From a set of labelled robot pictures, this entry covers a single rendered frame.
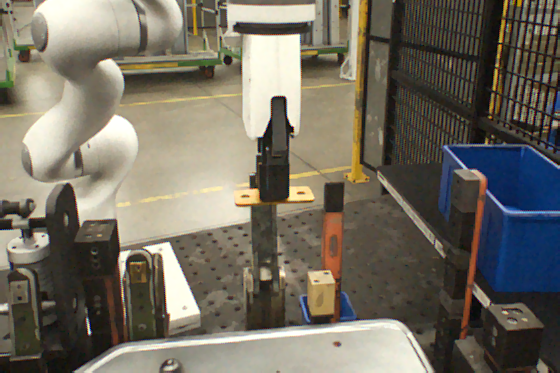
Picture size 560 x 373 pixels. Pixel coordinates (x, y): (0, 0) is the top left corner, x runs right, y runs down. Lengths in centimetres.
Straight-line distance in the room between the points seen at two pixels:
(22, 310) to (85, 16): 42
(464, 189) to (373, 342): 25
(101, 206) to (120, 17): 50
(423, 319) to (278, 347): 65
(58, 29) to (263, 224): 40
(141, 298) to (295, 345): 23
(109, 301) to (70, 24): 41
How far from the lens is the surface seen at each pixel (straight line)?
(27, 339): 83
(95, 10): 86
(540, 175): 108
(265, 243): 77
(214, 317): 133
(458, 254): 85
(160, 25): 89
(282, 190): 55
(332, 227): 77
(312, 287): 77
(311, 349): 76
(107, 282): 84
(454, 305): 90
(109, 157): 119
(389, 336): 79
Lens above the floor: 148
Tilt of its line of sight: 20 degrees down
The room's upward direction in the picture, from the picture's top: straight up
